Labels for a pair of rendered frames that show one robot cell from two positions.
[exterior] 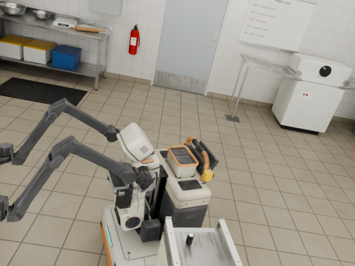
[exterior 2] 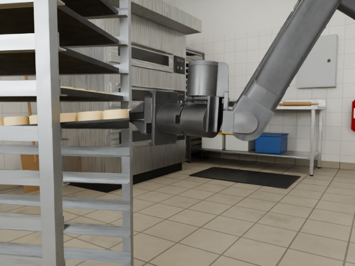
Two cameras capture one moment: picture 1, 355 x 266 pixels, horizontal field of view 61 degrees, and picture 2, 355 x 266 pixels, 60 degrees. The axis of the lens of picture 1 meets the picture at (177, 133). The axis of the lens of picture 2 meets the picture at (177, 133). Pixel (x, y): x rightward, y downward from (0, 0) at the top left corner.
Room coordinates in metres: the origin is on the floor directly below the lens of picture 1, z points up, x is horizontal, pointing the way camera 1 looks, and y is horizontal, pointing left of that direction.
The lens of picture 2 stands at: (0.56, 0.46, 0.83)
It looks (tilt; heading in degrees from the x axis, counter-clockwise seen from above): 4 degrees down; 38
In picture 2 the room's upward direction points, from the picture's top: straight up
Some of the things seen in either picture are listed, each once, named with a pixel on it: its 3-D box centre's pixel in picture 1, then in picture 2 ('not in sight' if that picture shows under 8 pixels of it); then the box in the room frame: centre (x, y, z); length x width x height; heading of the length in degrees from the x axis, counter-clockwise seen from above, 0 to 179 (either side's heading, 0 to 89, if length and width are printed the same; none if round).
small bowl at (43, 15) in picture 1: (41, 15); not in sight; (4.94, 2.57, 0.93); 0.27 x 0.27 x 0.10
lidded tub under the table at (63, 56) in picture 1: (66, 57); (271, 142); (4.88, 2.12, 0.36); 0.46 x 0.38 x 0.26; 7
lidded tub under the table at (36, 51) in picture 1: (39, 51); (241, 141); (4.84, 2.56, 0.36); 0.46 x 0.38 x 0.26; 5
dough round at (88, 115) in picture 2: not in sight; (90, 116); (0.96, 1.01, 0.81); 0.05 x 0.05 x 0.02
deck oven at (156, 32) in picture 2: not in sight; (128, 95); (3.20, 3.29, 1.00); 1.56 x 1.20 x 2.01; 5
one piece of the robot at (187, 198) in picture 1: (170, 193); not in sight; (1.71, -0.05, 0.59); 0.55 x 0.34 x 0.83; 29
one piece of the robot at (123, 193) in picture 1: (121, 182); not in sight; (1.53, 0.29, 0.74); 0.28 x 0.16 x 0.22; 29
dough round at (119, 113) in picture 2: not in sight; (115, 114); (0.99, 0.96, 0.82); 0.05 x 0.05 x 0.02
